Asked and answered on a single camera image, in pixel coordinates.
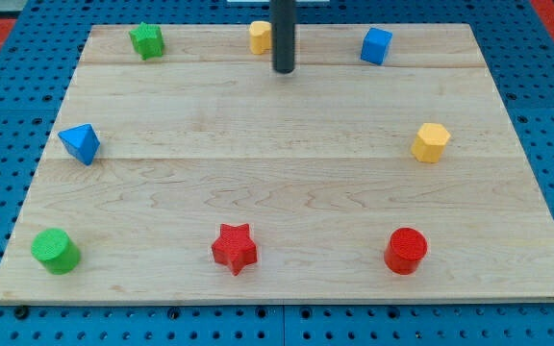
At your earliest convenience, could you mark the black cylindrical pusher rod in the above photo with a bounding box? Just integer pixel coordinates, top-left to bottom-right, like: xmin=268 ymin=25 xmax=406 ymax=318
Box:
xmin=269 ymin=0 xmax=296 ymax=74

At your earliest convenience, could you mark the blue triangular prism block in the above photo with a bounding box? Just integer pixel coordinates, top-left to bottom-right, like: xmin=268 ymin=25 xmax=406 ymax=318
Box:
xmin=58 ymin=124 xmax=100 ymax=165

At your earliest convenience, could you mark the light wooden board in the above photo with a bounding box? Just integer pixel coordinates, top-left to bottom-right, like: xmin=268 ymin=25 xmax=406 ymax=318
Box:
xmin=0 ymin=24 xmax=554 ymax=307

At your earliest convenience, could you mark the green star block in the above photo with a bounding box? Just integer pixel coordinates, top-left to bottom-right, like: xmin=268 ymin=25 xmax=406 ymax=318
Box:
xmin=129 ymin=22 xmax=164 ymax=61

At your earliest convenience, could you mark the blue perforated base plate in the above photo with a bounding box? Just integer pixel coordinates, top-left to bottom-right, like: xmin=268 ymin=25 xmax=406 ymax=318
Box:
xmin=0 ymin=1 xmax=554 ymax=345

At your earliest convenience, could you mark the red star block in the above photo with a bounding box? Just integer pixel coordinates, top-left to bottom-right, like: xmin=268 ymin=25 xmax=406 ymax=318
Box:
xmin=211 ymin=223 xmax=258 ymax=276

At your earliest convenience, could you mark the yellow heart block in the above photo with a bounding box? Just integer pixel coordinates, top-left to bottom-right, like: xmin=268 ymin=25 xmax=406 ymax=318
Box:
xmin=248 ymin=21 xmax=272 ymax=55

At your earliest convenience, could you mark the red cylinder block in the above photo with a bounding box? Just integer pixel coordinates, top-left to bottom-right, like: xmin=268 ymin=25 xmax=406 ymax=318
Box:
xmin=384 ymin=228 xmax=428 ymax=275

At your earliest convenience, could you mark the yellow hexagon block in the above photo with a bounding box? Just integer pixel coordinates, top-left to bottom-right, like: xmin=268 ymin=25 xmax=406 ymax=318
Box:
xmin=411 ymin=123 xmax=451 ymax=163

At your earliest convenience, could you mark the blue cube block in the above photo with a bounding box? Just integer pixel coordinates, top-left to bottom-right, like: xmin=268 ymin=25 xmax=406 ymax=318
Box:
xmin=360 ymin=28 xmax=393 ymax=65

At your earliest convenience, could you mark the green cylinder block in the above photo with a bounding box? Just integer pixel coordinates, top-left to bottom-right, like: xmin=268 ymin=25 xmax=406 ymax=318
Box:
xmin=31 ymin=228 xmax=81 ymax=275

